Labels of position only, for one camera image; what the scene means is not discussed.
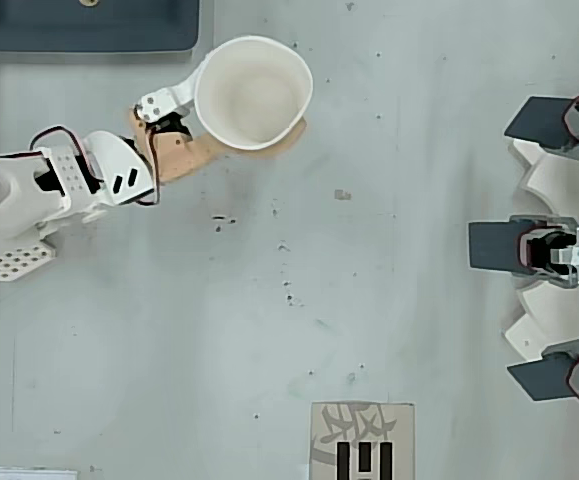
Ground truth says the grey paddle dispenser unit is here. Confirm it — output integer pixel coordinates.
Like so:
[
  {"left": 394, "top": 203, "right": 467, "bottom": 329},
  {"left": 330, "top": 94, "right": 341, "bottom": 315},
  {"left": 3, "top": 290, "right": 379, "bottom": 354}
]
[
  {"left": 502, "top": 83, "right": 579, "bottom": 161},
  {"left": 467, "top": 214, "right": 579, "bottom": 290},
  {"left": 506, "top": 338, "right": 579, "bottom": 417}
]

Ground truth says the white round dispenser base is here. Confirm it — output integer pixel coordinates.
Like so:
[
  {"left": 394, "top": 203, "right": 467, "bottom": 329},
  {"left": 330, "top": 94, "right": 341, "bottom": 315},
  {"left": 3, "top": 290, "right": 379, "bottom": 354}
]
[{"left": 504, "top": 137, "right": 579, "bottom": 361}]

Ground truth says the black paper cup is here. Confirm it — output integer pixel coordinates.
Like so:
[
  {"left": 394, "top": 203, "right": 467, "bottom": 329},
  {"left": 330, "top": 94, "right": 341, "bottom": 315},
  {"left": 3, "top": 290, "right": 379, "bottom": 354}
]
[{"left": 193, "top": 35, "right": 315, "bottom": 152}]

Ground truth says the tan gripper, black servo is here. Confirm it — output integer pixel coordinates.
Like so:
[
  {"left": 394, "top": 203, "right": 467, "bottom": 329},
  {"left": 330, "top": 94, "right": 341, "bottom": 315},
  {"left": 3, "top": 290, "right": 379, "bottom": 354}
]
[{"left": 128, "top": 53, "right": 309, "bottom": 184}]

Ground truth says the cardboard card with black bars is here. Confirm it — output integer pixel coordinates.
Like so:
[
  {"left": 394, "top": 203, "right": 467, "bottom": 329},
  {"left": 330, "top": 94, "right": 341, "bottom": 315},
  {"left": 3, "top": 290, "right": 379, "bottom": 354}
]
[{"left": 310, "top": 401, "right": 417, "bottom": 480}]

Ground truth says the red black forearm cable loop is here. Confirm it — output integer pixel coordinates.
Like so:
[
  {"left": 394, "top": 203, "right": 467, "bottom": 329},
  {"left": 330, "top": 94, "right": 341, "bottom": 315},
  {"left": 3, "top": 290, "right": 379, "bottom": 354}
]
[{"left": 28, "top": 126, "right": 105, "bottom": 187}]

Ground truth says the red black gripper servo cable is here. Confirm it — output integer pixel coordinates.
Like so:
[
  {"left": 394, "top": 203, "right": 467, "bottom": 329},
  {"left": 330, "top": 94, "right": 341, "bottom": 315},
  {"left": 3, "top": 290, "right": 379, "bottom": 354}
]
[{"left": 135, "top": 119, "right": 164, "bottom": 207}]

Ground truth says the dark grey tray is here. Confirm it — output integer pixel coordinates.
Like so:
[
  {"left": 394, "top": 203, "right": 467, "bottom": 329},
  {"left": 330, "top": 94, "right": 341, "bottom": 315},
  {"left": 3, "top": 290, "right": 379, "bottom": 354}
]
[{"left": 0, "top": 0, "right": 201, "bottom": 52}]

